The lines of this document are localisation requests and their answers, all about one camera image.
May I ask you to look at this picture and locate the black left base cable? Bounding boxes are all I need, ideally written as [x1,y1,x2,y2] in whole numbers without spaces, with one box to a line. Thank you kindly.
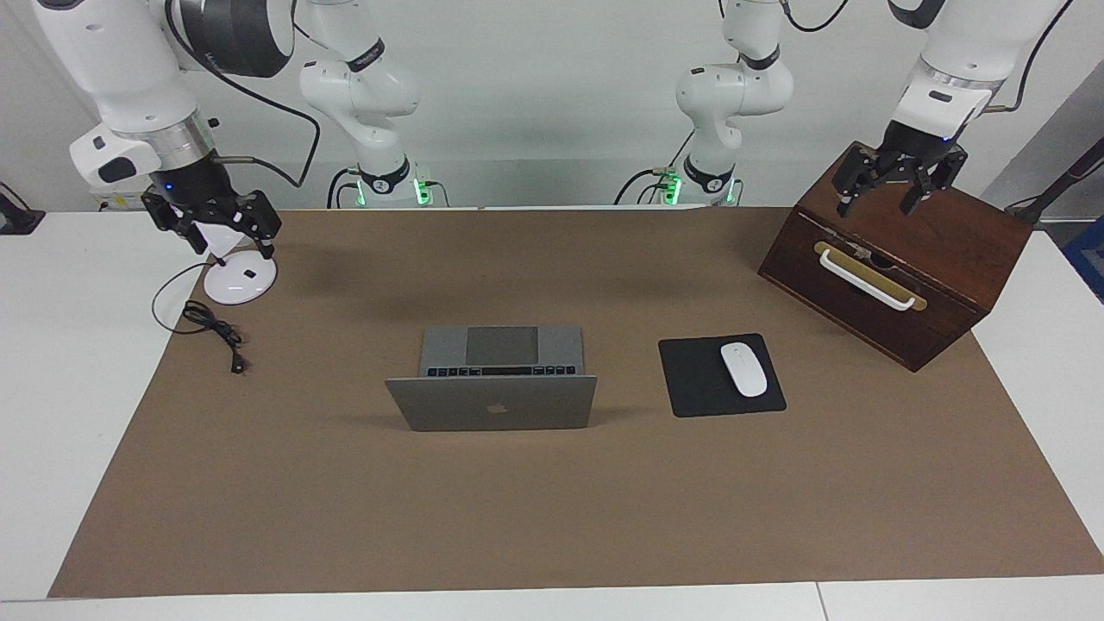
[614,129,695,206]

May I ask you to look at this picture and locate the white box handle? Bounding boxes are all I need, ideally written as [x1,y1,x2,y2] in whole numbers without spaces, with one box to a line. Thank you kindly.
[818,248,917,311]

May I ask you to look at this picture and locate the white computer mouse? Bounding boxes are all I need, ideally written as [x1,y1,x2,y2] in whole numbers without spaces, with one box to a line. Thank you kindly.
[720,342,768,398]

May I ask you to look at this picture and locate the black lamp power cable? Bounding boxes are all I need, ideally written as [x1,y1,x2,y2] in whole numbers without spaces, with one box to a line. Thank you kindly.
[152,261,251,375]

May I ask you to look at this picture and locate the brass handle plate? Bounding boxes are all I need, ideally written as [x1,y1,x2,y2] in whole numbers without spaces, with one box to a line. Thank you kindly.
[813,241,928,311]

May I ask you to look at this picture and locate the black base cable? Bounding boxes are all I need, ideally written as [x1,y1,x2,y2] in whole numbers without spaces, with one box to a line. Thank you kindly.
[614,129,695,206]
[326,166,363,210]

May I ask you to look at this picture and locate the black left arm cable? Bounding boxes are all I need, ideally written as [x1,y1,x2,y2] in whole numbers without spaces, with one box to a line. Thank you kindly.
[983,0,1076,113]

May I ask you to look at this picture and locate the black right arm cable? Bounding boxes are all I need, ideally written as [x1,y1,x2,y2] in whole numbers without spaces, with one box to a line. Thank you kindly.
[164,0,322,189]

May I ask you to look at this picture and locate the white desk lamp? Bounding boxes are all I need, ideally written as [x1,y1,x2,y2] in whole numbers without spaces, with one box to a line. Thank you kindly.
[185,216,279,305]

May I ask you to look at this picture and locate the silver grey laptop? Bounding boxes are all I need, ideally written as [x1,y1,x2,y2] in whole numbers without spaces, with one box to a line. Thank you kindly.
[385,324,599,433]

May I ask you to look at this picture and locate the black right base cable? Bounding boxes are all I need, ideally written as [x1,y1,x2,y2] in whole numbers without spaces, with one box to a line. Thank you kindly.
[326,166,363,210]

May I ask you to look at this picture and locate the blue crate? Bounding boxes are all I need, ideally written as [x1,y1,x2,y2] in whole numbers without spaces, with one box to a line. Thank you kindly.
[1063,216,1104,304]

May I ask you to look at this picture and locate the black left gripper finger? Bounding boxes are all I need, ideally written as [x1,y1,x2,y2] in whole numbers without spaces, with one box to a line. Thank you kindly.
[900,168,943,216]
[835,147,876,218]

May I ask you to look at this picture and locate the dark brown wooden box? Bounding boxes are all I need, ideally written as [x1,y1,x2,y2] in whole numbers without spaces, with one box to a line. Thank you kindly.
[757,141,1034,373]

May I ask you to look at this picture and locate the black clamp mount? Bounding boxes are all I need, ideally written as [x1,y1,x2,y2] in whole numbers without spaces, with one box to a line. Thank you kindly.
[0,181,46,235]

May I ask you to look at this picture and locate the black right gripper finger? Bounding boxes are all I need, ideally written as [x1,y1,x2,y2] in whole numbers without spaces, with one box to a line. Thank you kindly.
[142,191,210,255]
[240,194,283,260]

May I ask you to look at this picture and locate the black mouse pad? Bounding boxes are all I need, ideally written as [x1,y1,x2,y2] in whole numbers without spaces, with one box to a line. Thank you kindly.
[658,333,787,418]

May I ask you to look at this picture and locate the black stand pole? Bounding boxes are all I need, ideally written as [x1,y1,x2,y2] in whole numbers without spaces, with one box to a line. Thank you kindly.
[1005,136,1104,227]

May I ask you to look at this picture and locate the brown table mat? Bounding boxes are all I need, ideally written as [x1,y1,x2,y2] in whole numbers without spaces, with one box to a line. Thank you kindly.
[47,207,1104,599]

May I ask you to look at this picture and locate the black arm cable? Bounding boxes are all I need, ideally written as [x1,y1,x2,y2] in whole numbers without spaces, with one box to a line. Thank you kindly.
[164,0,322,189]
[983,0,1076,113]

